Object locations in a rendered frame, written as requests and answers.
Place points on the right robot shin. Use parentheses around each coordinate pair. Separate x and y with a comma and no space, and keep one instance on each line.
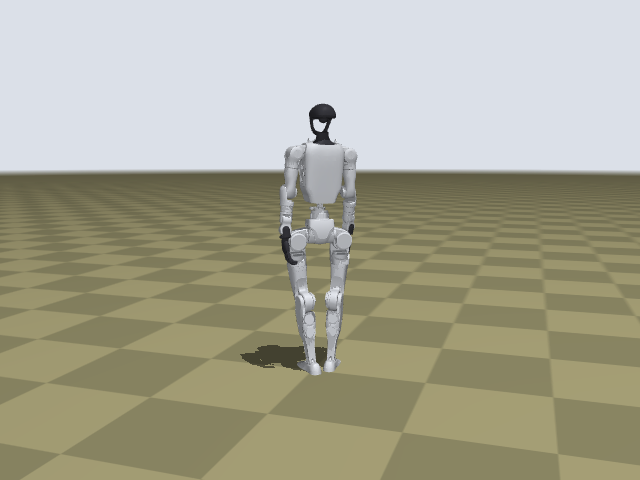
(333,327)

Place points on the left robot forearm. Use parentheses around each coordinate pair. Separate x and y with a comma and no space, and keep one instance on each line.
(286,210)

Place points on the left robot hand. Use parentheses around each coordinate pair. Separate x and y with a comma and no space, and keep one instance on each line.
(285,245)

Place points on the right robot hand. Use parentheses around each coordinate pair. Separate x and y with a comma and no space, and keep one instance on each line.
(351,228)

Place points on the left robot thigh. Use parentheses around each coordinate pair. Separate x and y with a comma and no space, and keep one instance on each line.
(298,272)

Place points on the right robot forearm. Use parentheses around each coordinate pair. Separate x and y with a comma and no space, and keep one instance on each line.
(348,216)

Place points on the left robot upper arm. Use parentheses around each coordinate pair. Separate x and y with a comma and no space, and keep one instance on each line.
(292,156)

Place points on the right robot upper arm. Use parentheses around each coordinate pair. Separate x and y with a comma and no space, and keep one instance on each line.
(349,173)

